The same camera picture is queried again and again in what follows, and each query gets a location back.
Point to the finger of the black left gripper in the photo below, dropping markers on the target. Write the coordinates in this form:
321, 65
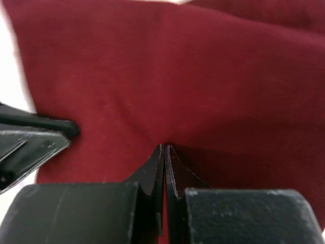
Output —
16, 117
26, 149

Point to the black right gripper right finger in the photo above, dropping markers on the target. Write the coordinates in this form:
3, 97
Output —
198, 213

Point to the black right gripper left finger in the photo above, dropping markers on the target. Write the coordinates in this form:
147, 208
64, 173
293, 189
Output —
130, 211

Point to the dark red t shirt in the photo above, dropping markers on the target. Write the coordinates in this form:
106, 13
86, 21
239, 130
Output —
236, 87

